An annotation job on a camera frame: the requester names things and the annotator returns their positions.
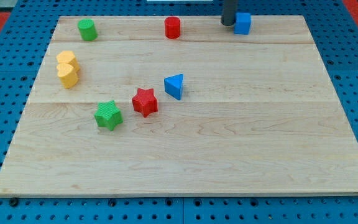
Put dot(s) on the dark grey robot arm stylus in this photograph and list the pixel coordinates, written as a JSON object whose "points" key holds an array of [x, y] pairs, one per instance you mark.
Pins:
{"points": [[228, 15]]}

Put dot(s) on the blue triangle block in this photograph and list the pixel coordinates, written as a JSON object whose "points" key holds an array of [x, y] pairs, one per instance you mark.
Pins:
{"points": [[174, 86]]}

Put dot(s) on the red star block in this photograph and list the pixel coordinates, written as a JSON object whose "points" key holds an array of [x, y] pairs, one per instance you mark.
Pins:
{"points": [[145, 102]]}

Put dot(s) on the light wooden board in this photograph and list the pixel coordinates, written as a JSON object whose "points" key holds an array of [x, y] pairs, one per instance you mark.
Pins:
{"points": [[258, 117]]}

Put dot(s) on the green star block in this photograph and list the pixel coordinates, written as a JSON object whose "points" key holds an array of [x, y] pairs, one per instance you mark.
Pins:
{"points": [[108, 115]]}

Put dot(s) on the red cylinder block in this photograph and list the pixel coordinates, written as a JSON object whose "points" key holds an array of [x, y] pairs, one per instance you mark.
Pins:
{"points": [[172, 25]]}

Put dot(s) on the blue cube block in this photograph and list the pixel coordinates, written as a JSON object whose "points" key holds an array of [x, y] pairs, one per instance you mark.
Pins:
{"points": [[243, 23]]}

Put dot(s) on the yellow heart block front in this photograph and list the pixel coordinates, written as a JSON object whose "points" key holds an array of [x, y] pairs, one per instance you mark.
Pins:
{"points": [[67, 75]]}

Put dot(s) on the green cylinder block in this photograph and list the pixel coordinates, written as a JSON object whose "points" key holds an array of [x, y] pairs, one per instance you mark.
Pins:
{"points": [[87, 29]]}

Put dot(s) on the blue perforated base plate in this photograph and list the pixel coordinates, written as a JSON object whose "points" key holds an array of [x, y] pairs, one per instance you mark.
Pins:
{"points": [[23, 44]]}

